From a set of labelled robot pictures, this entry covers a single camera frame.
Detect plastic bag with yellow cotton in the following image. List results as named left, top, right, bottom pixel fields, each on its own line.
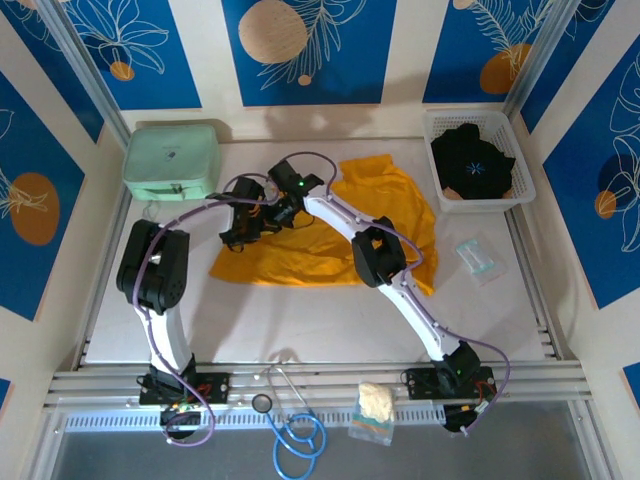
left=347, top=382, right=397, bottom=447

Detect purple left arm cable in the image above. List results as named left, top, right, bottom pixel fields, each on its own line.
left=130, top=172, right=269, bottom=447

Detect blue floral wall panel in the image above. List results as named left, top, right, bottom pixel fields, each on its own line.
left=422, top=0, right=551, bottom=105
left=222, top=0, right=399, bottom=107
left=542, top=34, right=640, bottom=311
left=62, top=0, right=204, bottom=111
left=0, top=69, right=87, bottom=322

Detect mint green zip case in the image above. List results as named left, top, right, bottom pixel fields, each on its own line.
left=122, top=123, right=222, bottom=204

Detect black t-shirt with blue print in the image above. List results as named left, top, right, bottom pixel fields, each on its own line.
left=430, top=122, right=517, bottom=201

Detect aluminium side rail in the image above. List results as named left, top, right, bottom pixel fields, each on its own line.
left=504, top=207, right=569, bottom=361
left=74, top=144, right=134, bottom=371

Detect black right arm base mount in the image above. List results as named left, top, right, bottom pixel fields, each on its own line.
left=404, top=367, right=497, bottom=434

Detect aluminium frame post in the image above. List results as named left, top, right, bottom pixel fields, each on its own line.
left=37, top=0, right=132, bottom=146
left=502, top=0, right=584, bottom=117

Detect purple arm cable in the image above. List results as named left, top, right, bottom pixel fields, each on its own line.
left=130, top=172, right=269, bottom=447
left=274, top=151, right=512, bottom=436

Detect small clear sealed packet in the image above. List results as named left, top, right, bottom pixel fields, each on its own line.
left=455, top=238, right=509, bottom=287

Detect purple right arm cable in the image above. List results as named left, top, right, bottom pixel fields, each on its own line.
left=274, top=151, right=512, bottom=436

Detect white slotted cable duct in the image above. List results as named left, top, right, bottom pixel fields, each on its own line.
left=64, top=403, right=446, bottom=434

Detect white plastic basket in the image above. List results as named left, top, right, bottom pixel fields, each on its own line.
left=423, top=110, right=537, bottom=214

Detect yellow t-shirt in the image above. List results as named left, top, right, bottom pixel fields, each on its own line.
left=208, top=155, right=440, bottom=297

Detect blue stethoscope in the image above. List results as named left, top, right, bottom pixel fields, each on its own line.
left=251, top=364, right=329, bottom=480

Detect aluminium frame rails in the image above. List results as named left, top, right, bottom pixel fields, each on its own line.
left=42, top=358, right=587, bottom=409

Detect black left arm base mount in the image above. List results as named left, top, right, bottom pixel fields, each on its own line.
left=138, top=370, right=232, bottom=441

